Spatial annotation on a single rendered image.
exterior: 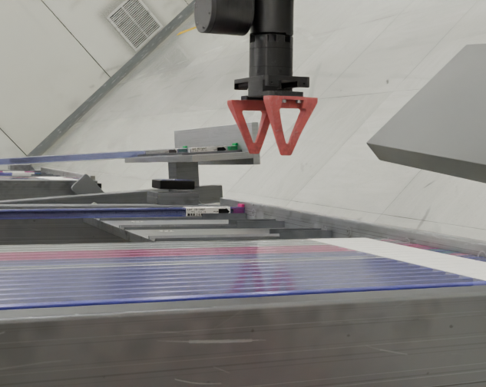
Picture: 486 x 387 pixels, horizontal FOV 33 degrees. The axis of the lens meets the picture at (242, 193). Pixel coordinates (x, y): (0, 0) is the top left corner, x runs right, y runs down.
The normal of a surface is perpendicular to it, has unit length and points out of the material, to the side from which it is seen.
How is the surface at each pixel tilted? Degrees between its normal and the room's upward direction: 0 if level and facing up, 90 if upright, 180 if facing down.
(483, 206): 0
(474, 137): 0
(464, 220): 0
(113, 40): 90
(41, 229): 90
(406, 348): 90
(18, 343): 90
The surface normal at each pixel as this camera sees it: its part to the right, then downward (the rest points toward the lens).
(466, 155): -0.63, -0.71
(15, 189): 0.40, 0.06
